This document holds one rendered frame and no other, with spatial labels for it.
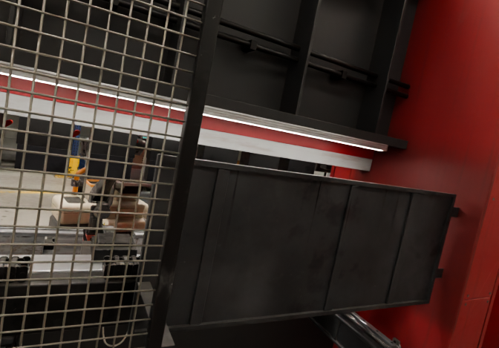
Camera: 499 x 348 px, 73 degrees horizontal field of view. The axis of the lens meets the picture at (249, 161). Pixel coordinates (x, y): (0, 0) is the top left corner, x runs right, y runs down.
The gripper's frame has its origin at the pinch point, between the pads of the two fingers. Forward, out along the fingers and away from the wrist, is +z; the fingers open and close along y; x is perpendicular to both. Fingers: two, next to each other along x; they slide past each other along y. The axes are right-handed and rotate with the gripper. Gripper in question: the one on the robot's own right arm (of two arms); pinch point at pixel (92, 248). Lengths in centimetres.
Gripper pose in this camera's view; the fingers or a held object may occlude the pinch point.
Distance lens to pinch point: 175.6
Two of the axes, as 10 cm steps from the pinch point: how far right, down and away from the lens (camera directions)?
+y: 5.2, -0.6, -8.5
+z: -0.7, 9.9, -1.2
